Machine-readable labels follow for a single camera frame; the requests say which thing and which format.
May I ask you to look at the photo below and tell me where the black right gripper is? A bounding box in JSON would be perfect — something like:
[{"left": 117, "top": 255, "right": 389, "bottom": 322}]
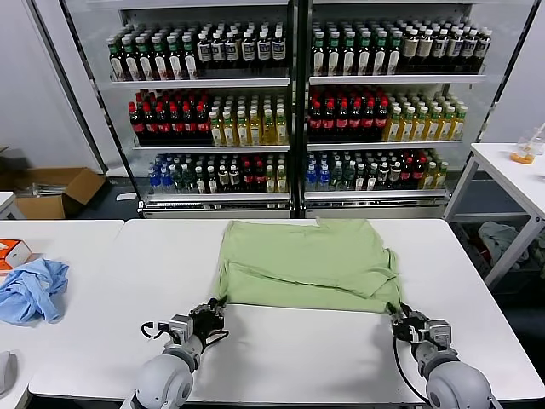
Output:
[{"left": 386, "top": 302, "right": 427, "bottom": 343}]

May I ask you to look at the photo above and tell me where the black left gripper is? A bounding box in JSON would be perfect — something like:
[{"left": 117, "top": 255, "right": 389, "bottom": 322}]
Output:
[{"left": 190, "top": 298, "right": 228, "bottom": 342}]

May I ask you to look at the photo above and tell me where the green t-shirt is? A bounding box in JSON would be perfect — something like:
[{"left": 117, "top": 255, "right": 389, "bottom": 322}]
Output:
[{"left": 216, "top": 219, "right": 404, "bottom": 315}]

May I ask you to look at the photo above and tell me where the grey clothes pile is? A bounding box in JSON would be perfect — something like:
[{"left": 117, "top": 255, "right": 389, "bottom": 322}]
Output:
[{"left": 476, "top": 221, "right": 531, "bottom": 272}]

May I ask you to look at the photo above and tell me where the glass door drinks cooler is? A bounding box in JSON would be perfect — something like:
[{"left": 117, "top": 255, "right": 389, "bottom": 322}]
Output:
[
  {"left": 297, "top": 0, "right": 537, "bottom": 221},
  {"left": 29, "top": 0, "right": 301, "bottom": 221}
]

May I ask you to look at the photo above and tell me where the white cooler shelf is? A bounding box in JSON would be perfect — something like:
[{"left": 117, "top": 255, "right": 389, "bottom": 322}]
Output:
[
  {"left": 132, "top": 144, "right": 290, "bottom": 153},
  {"left": 309, "top": 74, "right": 486, "bottom": 86},
  {"left": 111, "top": 78, "right": 290, "bottom": 89},
  {"left": 306, "top": 140, "right": 465, "bottom": 152},
  {"left": 304, "top": 189, "right": 448, "bottom": 201},
  {"left": 142, "top": 192, "right": 291, "bottom": 204}
]

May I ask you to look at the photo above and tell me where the white side table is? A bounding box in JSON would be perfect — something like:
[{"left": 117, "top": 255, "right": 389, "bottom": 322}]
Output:
[{"left": 442, "top": 142, "right": 545, "bottom": 291}]

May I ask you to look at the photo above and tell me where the blue crumpled shirt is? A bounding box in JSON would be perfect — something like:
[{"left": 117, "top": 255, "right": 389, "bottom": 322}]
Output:
[{"left": 0, "top": 257, "right": 70, "bottom": 327}]

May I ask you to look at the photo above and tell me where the open cardboard box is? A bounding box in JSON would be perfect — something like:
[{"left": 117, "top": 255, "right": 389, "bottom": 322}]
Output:
[{"left": 0, "top": 166, "right": 106, "bottom": 221}]

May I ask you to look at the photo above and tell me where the glass flask orange liquid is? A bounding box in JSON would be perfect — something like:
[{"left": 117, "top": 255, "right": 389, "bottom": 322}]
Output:
[{"left": 510, "top": 124, "right": 545, "bottom": 165}]

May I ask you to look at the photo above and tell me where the silver metal bars bundle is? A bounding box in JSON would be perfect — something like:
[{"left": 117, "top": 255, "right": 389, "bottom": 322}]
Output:
[{"left": 25, "top": 181, "right": 67, "bottom": 198}]

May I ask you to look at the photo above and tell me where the orange white tissue box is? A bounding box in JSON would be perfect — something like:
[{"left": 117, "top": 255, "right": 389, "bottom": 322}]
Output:
[{"left": 0, "top": 239, "right": 35, "bottom": 274}]

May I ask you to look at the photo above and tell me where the grey rounded device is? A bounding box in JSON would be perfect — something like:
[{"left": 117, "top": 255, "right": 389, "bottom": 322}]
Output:
[{"left": 0, "top": 351, "right": 19, "bottom": 396}]

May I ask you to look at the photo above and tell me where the small white cabinet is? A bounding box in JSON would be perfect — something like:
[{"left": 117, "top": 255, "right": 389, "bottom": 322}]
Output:
[{"left": 0, "top": 191, "right": 16, "bottom": 222}]

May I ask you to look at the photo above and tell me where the dark tea bottle green cap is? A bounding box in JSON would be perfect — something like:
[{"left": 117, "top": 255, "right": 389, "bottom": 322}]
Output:
[
  {"left": 311, "top": 32, "right": 327, "bottom": 77},
  {"left": 387, "top": 30, "right": 402, "bottom": 76},
  {"left": 181, "top": 34, "right": 198, "bottom": 81},
  {"left": 137, "top": 36, "right": 153, "bottom": 82},
  {"left": 326, "top": 32, "right": 342, "bottom": 77},
  {"left": 123, "top": 36, "right": 139, "bottom": 82},
  {"left": 357, "top": 31, "right": 373, "bottom": 77},
  {"left": 341, "top": 31, "right": 358, "bottom": 77},
  {"left": 108, "top": 37, "right": 124, "bottom": 82},
  {"left": 152, "top": 35, "right": 168, "bottom": 81},
  {"left": 372, "top": 30, "right": 388, "bottom": 77},
  {"left": 167, "top": 35, "right": 183, "bottom": 81}
]

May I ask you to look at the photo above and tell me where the dark bottle navy white label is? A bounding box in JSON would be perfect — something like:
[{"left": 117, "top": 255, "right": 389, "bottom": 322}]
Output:
[
  {"left": 256, "top": 30, "right": 272, "bottom": 68},
  {"left": 197, "top": 32, "right": 212, "bottom": 70},
  {"left": 241, "top": 31, "right": 256, "bottom": 69},
  {"left": 224, "top": 32, "right": 239, "bottom": 69},
  {"left": 432, "top": 28, "right": 448, "bottom": 72},
  {"left": 446, "top": 28, "right": 462, "bottom": 72},
  {"left": 462, "top": 28, "right": 477, "bottom": 72},
  {"left": 211, "top": 32, "right": 226, "bottom": 70},
  {"left": 476, "top": 28, "right": 493, "bottom": 72},
  {"left": 271, "top": 29, "right": 286, "bottom": 68}
]

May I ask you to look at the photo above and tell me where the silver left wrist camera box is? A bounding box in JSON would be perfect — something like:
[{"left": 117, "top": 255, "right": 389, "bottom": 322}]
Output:
[{"left": 169, "top": 314, "right": 192, "bottom": 342}]

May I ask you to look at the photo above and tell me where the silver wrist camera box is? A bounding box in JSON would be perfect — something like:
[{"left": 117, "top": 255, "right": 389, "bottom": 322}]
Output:
[
  {"left": 421, "top": 319, "right": 453, "bottom": 353},
  {"left": 169, "top": 314, "right": 192, "bottom": 342}
]

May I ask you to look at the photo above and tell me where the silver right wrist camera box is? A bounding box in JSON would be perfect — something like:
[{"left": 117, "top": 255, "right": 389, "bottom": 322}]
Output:
[{"left": 421, "top": 319, "right": 453, "bottom": 353}]

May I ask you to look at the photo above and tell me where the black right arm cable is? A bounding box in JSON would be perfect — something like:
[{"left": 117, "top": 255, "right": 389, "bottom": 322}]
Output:
[{"left": 392, "top": 336, "right": 429, "bottom": 404}]

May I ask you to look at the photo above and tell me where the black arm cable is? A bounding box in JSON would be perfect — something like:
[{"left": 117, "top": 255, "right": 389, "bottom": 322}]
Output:
[
  {"left": 392, "top": 336, "right": 429, "bottom": 404},
  {"left": 141, "top": 321, "right": 171, "bottom": 341}
]

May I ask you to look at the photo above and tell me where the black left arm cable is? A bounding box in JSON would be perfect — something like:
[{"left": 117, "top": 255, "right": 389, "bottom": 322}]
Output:
[{"left": 141, "top": 321, "right": 171, "bottom": 341}]

